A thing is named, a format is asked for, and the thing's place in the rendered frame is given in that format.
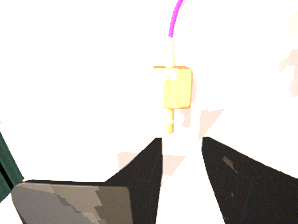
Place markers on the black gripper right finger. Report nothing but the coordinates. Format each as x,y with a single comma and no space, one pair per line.
246,190

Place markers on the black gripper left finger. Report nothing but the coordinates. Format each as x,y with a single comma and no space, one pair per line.
131,196

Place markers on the light wooden block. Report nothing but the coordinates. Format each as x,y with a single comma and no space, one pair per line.
171,87

